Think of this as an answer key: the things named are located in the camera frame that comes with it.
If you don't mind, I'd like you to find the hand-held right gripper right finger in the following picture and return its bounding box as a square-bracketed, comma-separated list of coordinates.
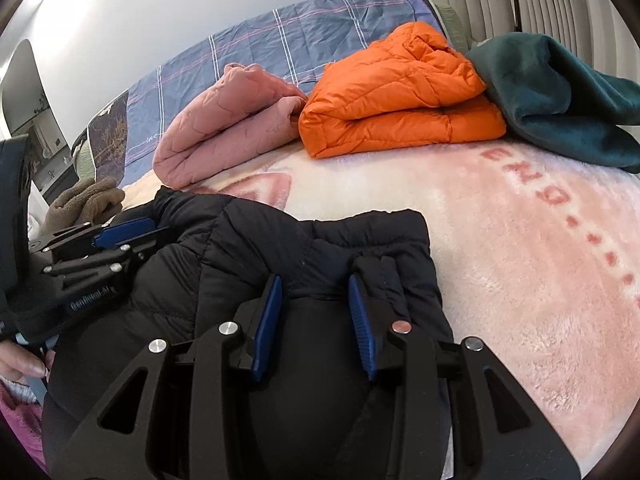
[348, 274, 582, 480]

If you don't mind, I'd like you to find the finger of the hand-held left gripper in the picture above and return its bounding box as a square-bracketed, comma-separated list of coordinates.
[42, 242, 163, 282]
[30, 217, 173, 262]

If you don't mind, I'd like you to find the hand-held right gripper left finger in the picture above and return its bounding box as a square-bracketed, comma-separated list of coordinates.
[47, 274, 284, 480]

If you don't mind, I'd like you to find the black puffer jacket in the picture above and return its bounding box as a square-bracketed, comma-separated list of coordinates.
[42, 186, 453, 480]

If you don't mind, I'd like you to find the person's left hand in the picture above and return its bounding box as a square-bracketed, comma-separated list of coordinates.
[0, 341, 57, 386]

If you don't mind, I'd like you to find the brown fleece garment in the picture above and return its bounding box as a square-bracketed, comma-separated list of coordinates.
[44, 176, 126, 233]

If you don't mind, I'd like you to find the light green cloth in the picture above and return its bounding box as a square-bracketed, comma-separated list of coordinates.
[74, 150, 97, 183]

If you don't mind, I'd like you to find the pink fleece clothing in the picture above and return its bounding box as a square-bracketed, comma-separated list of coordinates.
[0, 379, 47, 463]

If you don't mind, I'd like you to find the pink quilted jacket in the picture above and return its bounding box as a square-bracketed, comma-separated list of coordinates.
[152, 63, 310, 190]

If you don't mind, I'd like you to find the pink plush blanket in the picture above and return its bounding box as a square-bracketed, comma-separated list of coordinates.
[122, 137, 640, 476]

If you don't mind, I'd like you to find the orange puffer jacket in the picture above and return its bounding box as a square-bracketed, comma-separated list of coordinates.
[298, 21, 508, 159]

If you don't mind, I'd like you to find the blue plaid quilt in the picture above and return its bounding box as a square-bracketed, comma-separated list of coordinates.
[72, 0, 446, 183]

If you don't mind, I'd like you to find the dark green fleece garment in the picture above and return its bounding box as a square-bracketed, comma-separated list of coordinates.
[465, 32, 640, 175]

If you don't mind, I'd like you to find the light green pillow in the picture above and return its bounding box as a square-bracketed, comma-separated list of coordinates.
[434, 5, 472, 55]

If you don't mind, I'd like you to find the beige ribbed headboard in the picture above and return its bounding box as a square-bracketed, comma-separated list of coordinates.
[435, 0, 640, 92]

